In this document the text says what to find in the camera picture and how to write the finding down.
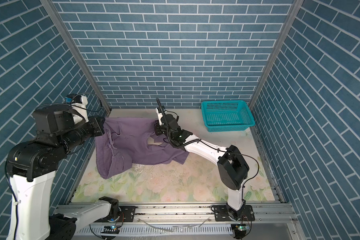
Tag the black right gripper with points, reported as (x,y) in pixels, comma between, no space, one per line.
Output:
(159,130)

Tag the aluminium corner post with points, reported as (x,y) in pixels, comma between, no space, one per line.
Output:
(291,16)
(68,40)

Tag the right aluminium corner post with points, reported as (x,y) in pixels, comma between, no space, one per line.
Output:
(291,16)

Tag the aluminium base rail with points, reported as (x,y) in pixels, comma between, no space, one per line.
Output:
(195,213)

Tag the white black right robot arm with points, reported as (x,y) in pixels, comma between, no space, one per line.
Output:
(232,166)

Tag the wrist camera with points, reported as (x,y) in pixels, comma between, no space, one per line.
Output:
(161,115)
(79,103)

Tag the white slotted cable duct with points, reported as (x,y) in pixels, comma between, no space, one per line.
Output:
(156,230)

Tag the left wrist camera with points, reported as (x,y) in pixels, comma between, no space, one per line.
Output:
(79,103)

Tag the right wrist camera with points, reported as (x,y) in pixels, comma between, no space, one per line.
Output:
(161,115)

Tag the teal plastic basket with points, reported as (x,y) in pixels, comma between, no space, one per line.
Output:
(227,116)

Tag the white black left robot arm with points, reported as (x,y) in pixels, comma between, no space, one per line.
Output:
(31,167)

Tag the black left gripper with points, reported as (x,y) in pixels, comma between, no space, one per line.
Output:
(97,125)

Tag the purple trousers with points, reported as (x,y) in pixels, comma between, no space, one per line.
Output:
(129,141)

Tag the left aluminium corner post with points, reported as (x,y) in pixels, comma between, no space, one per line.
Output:
(68,40)

